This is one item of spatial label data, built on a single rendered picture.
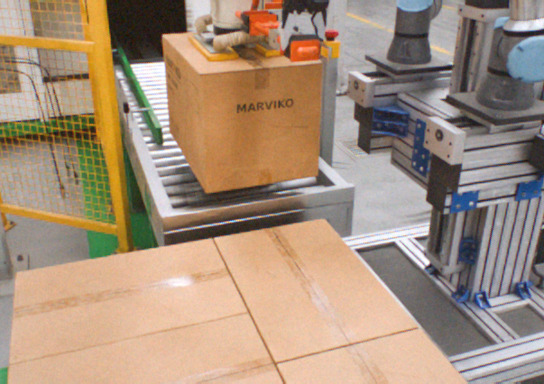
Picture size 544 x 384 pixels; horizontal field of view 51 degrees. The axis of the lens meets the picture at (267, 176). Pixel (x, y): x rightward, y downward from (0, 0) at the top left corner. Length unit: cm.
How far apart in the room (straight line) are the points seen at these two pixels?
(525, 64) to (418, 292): 108
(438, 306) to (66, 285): 129
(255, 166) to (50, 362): 86
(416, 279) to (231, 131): 98
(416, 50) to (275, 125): 54
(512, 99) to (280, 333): 86
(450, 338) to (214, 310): 88
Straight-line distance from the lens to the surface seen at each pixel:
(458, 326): 216
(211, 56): 187
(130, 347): 152
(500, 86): 165
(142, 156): 240
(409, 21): 203
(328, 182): 219
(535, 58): 149
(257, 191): 220
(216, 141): 182
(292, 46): 143
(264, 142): 188
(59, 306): 169
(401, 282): 232
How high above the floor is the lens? 154
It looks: 26 degrees down
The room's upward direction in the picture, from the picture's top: straight up
